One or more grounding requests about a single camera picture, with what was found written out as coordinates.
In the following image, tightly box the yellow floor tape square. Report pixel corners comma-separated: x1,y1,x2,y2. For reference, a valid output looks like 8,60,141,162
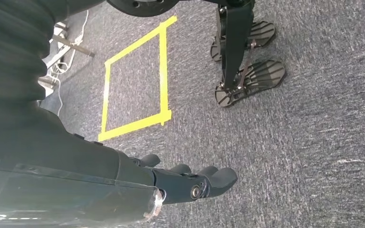
98,15,178,142

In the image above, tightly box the black robot hip joint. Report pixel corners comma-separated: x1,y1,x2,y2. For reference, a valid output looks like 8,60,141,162
106,0,181,18

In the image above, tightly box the black robot leg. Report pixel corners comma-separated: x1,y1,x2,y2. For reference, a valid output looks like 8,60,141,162
216,0,256,93

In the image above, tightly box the black robot foot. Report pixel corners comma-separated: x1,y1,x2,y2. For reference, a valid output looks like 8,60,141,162
210,20,277,62
215,59,287,108

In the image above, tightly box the white cable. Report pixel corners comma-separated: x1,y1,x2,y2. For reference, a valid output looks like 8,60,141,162
42,9,90,117

